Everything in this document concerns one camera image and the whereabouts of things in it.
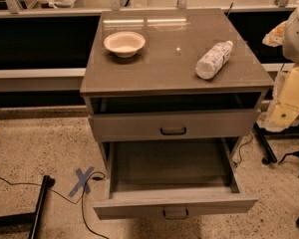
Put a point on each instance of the white paper bowl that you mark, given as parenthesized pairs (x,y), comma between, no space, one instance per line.
(124,44)

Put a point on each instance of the grey drawer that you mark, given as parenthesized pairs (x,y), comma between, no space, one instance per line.
(171,179)
(172,125)

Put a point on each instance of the grey drawer cabinet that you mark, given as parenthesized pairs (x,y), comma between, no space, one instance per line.
(161,76)

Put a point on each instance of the black stand leg left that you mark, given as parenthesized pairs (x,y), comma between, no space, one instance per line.
(29,222)

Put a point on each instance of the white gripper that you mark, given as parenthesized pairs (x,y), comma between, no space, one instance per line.
(297,39)

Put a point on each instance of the blue tape cross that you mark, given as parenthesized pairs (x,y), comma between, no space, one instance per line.
(82,178)

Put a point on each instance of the black stand leg right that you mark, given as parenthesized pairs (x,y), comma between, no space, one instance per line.
(269,156)

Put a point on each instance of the black stand leg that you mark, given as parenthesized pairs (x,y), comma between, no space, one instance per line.
(269,156)
(29,222)

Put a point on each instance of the grey top drawer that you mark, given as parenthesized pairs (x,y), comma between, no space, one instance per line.
(172,125)

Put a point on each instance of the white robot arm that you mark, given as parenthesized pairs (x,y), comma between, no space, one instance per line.
(290,45)

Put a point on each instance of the clear plastic water bottle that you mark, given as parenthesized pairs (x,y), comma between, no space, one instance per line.
(211,63)

